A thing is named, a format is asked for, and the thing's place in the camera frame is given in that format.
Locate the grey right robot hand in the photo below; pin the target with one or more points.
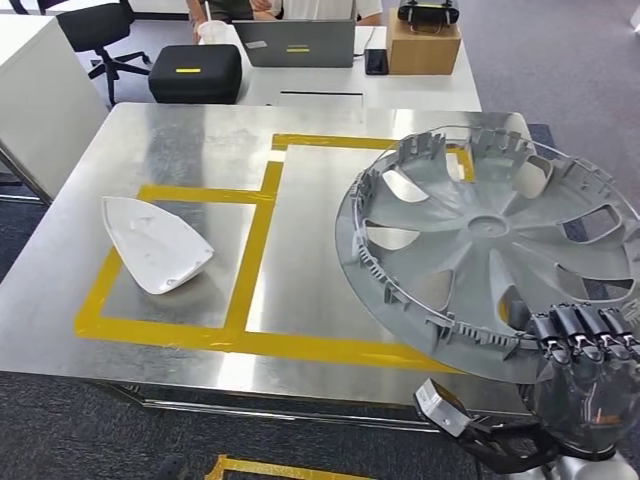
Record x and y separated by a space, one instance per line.
590 397

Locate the silver plastic wheel hubcap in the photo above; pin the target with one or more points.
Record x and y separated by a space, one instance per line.
480 265

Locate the yellow tape on workbench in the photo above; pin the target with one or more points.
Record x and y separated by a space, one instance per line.
252 265

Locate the steel workbench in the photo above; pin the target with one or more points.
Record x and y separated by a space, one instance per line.
200 146

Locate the white plastic cover part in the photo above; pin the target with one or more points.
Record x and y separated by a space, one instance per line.
155 248

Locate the white office desk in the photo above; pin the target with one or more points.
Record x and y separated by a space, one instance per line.
425 93

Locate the cardboard box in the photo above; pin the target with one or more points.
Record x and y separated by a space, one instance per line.
423 50

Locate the black phone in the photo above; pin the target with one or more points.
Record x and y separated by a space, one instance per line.
376 61

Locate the black headset device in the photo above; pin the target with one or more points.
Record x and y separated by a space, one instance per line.
427 12

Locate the grey laptop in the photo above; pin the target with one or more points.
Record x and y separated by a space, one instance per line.
295 43

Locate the person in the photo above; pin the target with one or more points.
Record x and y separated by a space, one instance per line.
320 8
225 8

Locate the black carrying case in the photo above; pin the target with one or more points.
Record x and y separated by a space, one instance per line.
195 76

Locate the black office chair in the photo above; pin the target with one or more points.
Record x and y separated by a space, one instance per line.
95 26

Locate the white side table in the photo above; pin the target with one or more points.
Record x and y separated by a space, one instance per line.
45 99

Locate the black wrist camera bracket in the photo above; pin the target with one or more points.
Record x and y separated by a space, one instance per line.
505 447

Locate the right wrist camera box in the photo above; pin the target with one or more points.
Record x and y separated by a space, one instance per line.
442 407

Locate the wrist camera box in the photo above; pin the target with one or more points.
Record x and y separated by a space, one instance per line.
442 407
172 470

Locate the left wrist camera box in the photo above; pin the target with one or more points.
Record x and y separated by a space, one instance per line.
172 470

